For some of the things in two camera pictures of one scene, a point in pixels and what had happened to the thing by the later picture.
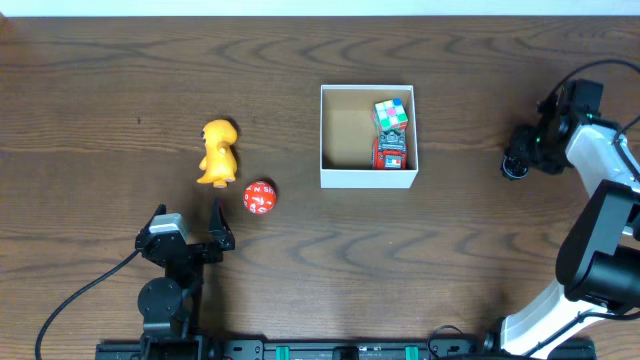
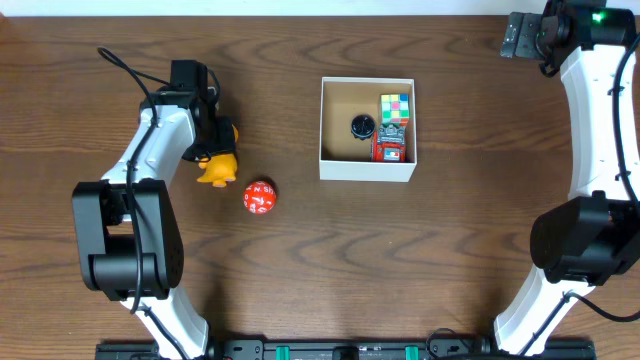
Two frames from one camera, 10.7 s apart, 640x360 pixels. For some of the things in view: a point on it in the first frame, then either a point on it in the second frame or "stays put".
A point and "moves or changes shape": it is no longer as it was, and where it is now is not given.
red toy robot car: (389, 150) moves or changes shape
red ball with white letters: (260, 197) stays put
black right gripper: (545, 145) to (522, 35)
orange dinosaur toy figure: (219, 163) stays put
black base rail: (340, 349) stays put
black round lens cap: (515, 167) to (362, 127)
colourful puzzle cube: (390, 115) moves or changes shape
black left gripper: (195, 251) to (222, 142)
